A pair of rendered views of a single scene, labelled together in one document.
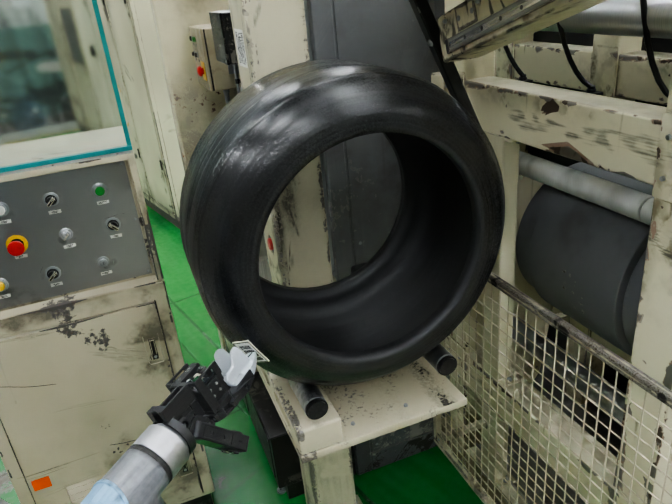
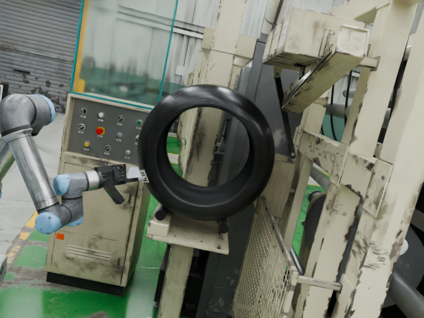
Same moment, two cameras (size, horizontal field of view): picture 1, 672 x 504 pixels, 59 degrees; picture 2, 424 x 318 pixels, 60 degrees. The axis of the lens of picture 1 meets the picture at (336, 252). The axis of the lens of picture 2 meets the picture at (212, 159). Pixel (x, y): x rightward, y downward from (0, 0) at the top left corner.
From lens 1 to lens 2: 0.76 m
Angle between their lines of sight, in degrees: 22
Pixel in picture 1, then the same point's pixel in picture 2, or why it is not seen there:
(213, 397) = (118, 174)
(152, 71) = not seen: hidden behind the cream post
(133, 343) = (122, 192)
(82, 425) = (87, 218)
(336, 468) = (176, 288)
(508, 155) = (305, 165)
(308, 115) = (195, 93)
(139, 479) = (77, 178)
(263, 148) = (175, 98)
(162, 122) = not seen: hidden behind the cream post
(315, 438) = (154, 228)
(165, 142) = not seen: hidden behind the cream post
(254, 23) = (209, 70)
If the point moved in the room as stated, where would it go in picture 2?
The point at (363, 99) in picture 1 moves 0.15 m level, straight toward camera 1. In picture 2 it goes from (217, 95) to (202, 92)
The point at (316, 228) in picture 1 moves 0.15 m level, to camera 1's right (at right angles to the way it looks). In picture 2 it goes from (207, 161) to (233, 169)
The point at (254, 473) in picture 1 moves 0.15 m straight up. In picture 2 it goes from (149, 294) to (153, 274)
